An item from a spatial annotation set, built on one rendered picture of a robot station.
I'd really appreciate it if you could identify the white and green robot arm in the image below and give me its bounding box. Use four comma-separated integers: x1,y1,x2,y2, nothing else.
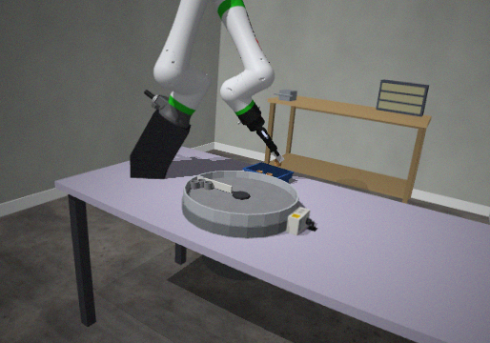
144,0,275,129

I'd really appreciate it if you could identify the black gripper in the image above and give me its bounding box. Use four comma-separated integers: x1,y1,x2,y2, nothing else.
246,115,284,163

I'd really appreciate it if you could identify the grey round turning table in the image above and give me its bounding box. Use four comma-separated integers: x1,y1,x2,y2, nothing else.
182,171,318,238

